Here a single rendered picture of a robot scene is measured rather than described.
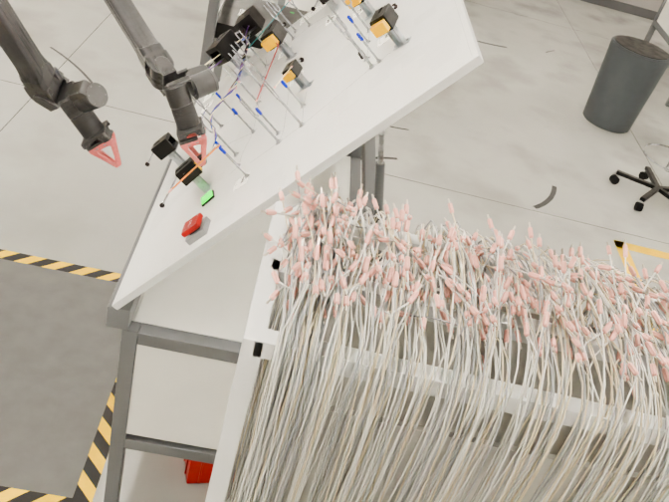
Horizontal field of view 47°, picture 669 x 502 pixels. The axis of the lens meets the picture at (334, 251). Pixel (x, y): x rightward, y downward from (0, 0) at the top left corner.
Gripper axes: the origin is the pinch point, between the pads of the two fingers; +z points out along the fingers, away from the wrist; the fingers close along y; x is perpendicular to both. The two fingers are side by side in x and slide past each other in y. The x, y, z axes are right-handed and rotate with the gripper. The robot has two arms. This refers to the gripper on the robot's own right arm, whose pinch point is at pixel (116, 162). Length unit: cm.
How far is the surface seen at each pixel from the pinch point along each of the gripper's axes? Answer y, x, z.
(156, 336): -20.7, 12.3, 36.4
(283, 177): -28.8, -35.5, 13.9
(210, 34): 94, -29, 2
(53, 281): 104, 78, 54
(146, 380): -17, 23, 48
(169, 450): -14, 33, 73
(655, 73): 324, -274, 226
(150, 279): -23.8, 3.6, 21.2
